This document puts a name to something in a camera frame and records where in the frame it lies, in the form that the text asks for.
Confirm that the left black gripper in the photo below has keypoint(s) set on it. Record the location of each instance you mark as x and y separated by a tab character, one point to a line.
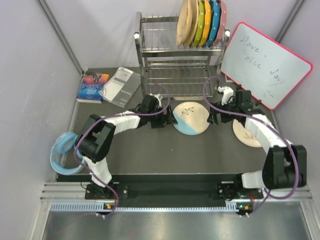
161	123

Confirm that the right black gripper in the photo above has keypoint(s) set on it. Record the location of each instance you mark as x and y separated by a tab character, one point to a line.
212	118

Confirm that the white blue leaf plate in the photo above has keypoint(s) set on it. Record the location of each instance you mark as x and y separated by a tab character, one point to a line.
191	118

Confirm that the beige bird plate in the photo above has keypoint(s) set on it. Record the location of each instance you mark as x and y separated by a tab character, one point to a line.
184	22
194	23

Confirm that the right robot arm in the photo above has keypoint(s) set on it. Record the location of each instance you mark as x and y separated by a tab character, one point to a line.
285	165

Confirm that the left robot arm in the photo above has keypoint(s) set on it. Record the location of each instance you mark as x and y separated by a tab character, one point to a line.
96	136

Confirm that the steel two-tier dish rack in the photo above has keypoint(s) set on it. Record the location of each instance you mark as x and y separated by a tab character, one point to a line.
176	72

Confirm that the cream green plate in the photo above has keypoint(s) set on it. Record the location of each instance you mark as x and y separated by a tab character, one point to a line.
244	135

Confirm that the grey white booklet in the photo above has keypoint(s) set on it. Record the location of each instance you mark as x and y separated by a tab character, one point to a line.
121	87

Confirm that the pink framed whiteboard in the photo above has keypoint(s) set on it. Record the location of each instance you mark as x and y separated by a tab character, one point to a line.
263	66

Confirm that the blue orange paperback book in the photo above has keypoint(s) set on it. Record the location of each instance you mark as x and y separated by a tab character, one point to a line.
92	84

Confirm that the yellow polka dot plate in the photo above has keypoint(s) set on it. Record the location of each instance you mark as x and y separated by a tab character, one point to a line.
207	22

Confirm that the light blue headphones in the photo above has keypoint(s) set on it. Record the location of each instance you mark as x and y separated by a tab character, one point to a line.
64	144

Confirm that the pink polka dot plate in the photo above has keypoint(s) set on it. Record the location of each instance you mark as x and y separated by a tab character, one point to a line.
222	22

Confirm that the green polka dot plate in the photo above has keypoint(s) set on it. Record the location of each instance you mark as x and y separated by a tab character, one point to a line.
200	25

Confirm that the blue polka dot plate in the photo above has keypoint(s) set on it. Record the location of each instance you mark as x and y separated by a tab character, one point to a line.
215	22

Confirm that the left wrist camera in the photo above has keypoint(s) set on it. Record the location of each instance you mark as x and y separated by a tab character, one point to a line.
159	98

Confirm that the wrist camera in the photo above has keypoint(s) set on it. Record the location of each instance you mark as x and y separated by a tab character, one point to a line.
227	94
159	98

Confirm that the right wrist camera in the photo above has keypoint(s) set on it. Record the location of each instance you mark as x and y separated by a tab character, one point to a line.
227	94

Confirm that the grey slotted cable duct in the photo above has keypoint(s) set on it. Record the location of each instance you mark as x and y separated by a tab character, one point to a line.
102	207

